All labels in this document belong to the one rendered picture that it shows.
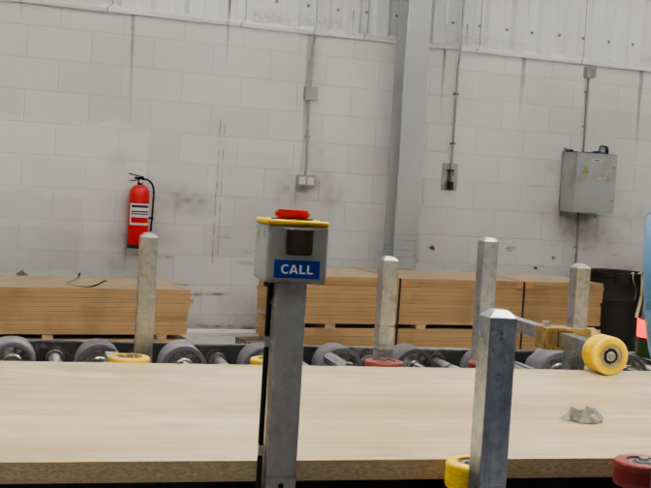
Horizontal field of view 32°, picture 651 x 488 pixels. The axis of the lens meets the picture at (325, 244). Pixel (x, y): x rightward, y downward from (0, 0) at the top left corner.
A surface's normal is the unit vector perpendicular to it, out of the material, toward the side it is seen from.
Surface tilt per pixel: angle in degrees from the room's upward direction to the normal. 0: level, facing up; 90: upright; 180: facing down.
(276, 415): 90
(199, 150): 90
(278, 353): 90
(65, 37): 90
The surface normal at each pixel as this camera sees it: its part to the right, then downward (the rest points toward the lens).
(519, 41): 0.36, 0.07
